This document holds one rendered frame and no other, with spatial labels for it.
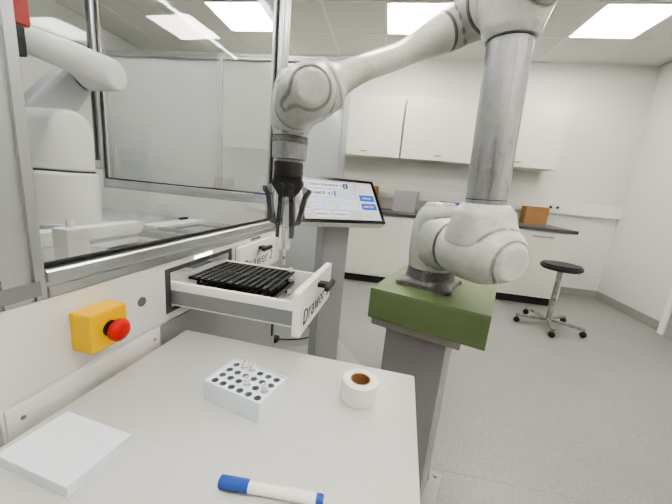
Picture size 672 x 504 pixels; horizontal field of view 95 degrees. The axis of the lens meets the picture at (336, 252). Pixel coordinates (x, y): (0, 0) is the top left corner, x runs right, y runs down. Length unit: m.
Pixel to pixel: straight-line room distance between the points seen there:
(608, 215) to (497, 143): 4.33
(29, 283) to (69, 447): 0.24
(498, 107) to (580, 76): 4.23
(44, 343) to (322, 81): 0.63
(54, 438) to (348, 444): 0.42
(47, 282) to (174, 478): 0.36
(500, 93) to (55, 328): 0.99
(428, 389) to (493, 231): 0.57
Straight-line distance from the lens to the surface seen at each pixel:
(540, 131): 4.42
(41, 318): 0.67
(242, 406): 0.61
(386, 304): 0.97
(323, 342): 2.02
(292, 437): 0.58
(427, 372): 1.11
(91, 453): 0.60
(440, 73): 4.66
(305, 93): 0.62
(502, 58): 0.90
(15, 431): 0.73
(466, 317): 0.92
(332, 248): 1.81
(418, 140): 4.09
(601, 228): 5.18
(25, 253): 0.64
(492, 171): 0.85
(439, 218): 0.98
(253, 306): 0.75
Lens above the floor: 1.16
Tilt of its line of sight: 12 degrees down
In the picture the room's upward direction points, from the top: 5 degrees clockwise
